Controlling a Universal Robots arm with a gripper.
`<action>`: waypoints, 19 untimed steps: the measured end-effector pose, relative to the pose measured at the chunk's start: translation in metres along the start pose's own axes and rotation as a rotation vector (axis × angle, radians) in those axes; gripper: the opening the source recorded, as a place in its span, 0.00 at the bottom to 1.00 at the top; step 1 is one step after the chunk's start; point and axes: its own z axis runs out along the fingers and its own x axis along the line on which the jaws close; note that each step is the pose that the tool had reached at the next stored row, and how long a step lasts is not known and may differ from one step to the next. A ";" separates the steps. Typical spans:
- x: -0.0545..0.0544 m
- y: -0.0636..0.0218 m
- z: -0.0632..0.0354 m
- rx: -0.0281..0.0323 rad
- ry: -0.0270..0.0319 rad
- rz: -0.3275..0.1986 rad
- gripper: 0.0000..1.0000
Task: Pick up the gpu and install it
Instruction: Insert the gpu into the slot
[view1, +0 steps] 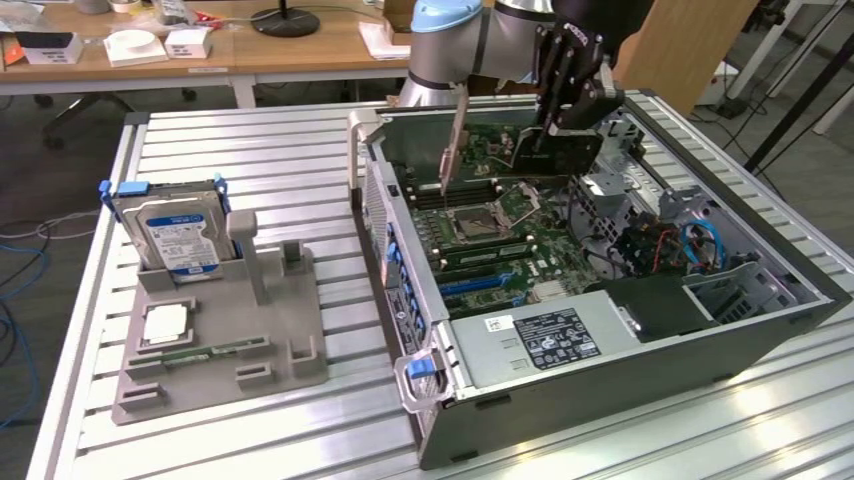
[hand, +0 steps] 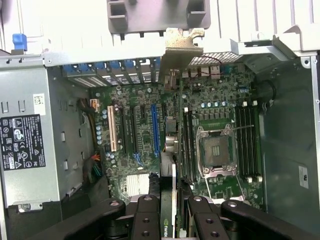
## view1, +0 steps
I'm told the black open PC case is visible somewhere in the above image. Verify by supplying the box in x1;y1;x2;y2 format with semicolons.
346;89;854;472

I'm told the black round lamp base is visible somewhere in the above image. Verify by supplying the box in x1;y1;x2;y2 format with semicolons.
250;0;322;39

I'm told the white booklet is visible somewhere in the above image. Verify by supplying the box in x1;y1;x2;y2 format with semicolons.
358;20;413;61

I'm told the black plastic shroud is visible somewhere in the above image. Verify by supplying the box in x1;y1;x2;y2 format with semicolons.
604;276;721;345

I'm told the silver metal disk bay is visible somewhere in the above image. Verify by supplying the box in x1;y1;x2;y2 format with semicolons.
684;259;801;325
570;149;669;251

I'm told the orange box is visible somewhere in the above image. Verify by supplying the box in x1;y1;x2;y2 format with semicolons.
0;34;27;71

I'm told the CPU socket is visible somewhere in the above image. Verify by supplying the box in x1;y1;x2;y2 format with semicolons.
450;202;520;247

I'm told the black graphics card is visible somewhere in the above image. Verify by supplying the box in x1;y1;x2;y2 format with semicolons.
438;82;601;197

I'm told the black stand pole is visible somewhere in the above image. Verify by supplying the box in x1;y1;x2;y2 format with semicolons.
741;0;854;176

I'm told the green RAM stick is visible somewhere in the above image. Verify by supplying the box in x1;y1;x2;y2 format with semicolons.
438;240;537;266
130;343;270;370

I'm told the silver CPU chip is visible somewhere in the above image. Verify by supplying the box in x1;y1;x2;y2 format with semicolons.
139;306;194;347

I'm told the light blue wire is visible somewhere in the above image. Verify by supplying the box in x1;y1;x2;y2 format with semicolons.
680;218;730;275

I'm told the grey power supply unit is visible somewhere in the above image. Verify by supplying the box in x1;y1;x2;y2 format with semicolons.
450;290;648;390

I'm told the wooden desk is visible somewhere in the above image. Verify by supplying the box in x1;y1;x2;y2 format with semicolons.
0;0;600;96

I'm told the hard disk with blue caddy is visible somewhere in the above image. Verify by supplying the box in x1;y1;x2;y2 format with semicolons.
97;177;234;287

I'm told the grey plastic parts rack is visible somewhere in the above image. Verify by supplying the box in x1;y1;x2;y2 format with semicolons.
110;209;333;427

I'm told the printed white pack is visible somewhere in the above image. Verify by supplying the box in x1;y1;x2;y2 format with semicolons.
154;0;201;25

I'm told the small white labelled box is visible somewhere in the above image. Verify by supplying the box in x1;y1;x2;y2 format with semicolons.
163;27;214;60

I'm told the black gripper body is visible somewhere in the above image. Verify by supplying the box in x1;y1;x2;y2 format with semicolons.
536;0;660;90

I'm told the white floor box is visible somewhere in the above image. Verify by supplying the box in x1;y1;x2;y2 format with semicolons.
693;62;742;107

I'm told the silver chipset heat sink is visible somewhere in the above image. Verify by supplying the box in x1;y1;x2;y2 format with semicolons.
533;280;570;302

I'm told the white desk frame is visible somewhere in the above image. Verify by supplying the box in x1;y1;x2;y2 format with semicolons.
724;0;854;136

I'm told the blue case release latch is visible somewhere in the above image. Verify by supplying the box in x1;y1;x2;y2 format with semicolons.
405;355;437;382

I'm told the metal socket cover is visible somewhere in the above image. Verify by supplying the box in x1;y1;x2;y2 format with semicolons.
492;180;544;224

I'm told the blue expansion slot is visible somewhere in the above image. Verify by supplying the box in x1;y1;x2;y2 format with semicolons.
437;269;517;298

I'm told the white box with label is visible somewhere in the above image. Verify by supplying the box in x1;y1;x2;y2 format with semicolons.
23;43;86;66

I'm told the brown cardboard box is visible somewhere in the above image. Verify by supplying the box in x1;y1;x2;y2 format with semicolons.
384;0;417;34

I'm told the green motherboard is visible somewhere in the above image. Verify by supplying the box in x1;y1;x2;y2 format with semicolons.
400;169;620;321

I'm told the wooden cabinet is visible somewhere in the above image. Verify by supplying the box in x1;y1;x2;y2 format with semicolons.
600;0;762;119

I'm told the white round dish box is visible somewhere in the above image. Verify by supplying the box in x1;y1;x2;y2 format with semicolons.
103;28;170;69

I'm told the black flat device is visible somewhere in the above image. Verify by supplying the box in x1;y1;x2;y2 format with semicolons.
13;30;77;49

